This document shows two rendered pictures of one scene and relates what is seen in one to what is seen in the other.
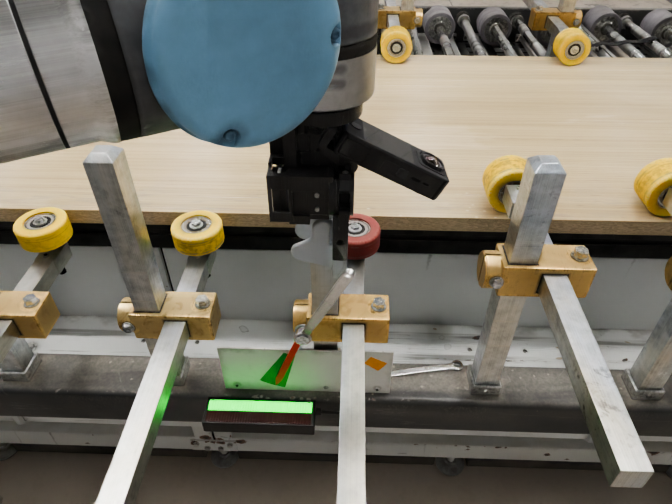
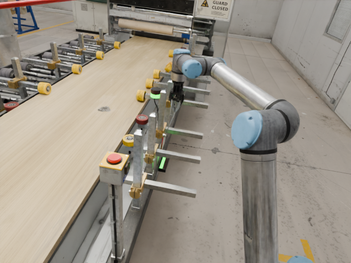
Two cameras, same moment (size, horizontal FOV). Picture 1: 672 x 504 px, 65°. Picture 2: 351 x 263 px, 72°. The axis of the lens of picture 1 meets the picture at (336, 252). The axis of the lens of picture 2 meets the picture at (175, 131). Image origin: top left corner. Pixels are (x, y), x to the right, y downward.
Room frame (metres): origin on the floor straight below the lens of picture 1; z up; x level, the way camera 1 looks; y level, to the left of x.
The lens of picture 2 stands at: (0.34, 1.31, 1.70)
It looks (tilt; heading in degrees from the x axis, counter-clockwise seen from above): 33 degrees down; 273
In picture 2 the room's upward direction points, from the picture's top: 7 degrees clockwise
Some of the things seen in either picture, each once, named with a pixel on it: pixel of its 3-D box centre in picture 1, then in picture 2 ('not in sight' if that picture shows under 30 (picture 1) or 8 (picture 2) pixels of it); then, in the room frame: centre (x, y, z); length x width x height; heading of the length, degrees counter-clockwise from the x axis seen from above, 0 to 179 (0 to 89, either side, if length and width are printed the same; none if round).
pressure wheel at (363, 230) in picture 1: (354, 253); (141, 123); (0.65, -0.03, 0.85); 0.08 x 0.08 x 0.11
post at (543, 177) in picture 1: (504, 309); (167, 111); (0.51, -0.24, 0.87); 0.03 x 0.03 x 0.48; 88
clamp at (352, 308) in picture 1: (341, 316); (160, 130); (0.52, -0.01, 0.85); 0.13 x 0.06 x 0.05; 88
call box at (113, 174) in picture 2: not in sight; (114, 169); (0.55, 0.77, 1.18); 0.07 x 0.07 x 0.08; 88
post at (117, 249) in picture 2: not in sight; (116, 222); (0.55, 0.78, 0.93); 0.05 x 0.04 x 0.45; 88
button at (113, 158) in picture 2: not in sight; (114, 158); (0.55, 0.77, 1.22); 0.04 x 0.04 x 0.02
